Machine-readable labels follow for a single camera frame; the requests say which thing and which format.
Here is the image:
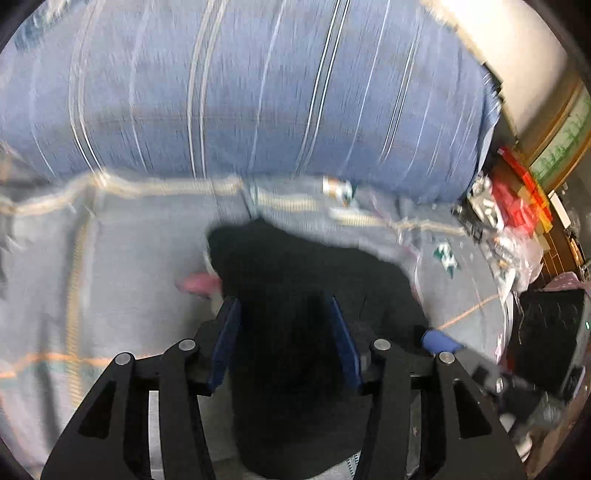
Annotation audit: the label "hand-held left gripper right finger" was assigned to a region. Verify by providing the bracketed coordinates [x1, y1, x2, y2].
[329, 295, 528, 480]

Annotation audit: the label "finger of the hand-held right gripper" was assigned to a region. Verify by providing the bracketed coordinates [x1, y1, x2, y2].
[421, 328, 506, 393]

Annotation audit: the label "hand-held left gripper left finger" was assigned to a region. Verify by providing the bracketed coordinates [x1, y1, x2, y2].
[41, 298, 242, 480]

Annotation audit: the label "black pants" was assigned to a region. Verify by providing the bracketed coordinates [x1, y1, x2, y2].
[205, 219, 431, 479]

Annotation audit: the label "pink cloth piece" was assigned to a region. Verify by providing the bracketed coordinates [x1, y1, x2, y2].
[177, 273, 221, 297]

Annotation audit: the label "black box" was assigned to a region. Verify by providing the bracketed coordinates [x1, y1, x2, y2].
[516, 285, 588, 398]

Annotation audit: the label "clear plastic bags clutter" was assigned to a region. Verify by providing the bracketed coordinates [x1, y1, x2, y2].
[465, 173, 543, 301]

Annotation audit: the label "grey-blue printed bed sheet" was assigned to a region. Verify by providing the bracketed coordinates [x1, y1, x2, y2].
[0, 172, 514, 480]

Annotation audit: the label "red packet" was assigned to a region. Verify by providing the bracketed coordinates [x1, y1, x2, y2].
[490, 147, 554, 234]

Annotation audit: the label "wooden framed picture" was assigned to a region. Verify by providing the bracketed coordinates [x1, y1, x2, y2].
[524, 85, 591, 190]

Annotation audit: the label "blue striped duvet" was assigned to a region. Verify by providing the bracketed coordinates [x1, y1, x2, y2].
[0, 0, 503, 205]

